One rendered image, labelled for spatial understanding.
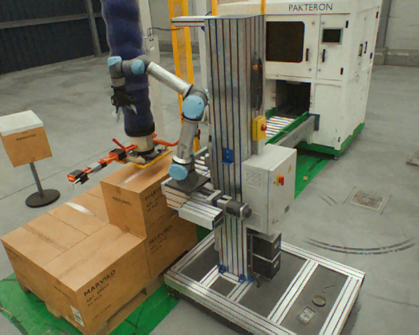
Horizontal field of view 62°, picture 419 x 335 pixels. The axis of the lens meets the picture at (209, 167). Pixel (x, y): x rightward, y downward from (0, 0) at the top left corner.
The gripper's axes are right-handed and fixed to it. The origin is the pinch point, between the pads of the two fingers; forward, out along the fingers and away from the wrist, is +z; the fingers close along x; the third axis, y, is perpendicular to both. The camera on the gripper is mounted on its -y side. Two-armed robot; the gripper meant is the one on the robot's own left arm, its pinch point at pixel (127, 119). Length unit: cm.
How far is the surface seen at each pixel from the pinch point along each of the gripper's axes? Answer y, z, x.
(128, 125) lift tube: 31.7, 17.2, -24.2
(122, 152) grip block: 25.7, 31.5, -10.3
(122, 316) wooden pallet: 14, 150, 27
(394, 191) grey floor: -113, 153, -262
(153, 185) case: 12, 59, -22
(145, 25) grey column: 127, -36, -144
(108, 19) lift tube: 32, -52, -24
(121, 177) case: 40, 58, -16
